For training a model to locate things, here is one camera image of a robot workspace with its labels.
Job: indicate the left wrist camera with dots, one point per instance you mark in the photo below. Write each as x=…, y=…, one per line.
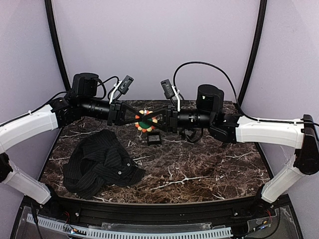
x=120, y=89

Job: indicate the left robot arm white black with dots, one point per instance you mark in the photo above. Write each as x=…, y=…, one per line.
x=79, y=101

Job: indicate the left black frame post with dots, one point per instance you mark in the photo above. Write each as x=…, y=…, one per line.
x=56, y=43

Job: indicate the flower brooch green orange yellow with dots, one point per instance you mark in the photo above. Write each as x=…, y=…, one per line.
x=145, y=127

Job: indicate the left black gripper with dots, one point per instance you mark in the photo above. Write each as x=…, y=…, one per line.
x=114, y=113

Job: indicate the black pinstriped shirt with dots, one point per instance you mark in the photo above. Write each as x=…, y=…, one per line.
x=99, y=160

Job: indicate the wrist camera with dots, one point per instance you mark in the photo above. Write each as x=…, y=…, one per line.
x=170, y=91
x=120, y=89

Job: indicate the right black frame post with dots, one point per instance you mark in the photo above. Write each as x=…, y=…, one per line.
x=254, y=51

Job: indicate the white slotted cable duct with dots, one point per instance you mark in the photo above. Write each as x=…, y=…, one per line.
x=125, y=231

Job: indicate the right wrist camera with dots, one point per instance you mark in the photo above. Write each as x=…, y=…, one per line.
x=170, y=91

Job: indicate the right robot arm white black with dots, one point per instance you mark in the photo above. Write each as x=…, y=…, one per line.
x=299, y=134

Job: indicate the black frame post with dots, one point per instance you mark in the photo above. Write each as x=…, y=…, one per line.
x=254, y=51
x=56, y=43

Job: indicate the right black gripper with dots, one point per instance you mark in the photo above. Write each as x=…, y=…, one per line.
x=171, y=118

